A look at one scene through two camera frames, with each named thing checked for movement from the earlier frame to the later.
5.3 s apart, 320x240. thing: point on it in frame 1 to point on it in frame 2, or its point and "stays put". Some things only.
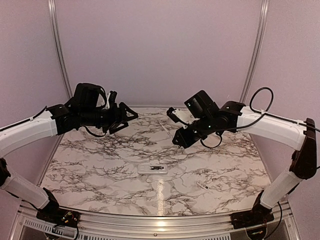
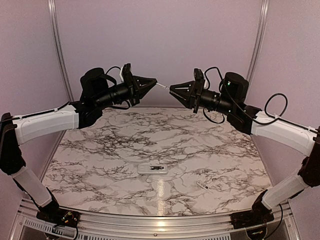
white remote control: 152,169 stays put
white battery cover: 203,185 stays put
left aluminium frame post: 53,15 stays put
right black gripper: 185,141 to 193,100
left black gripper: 121,117 to 141,90
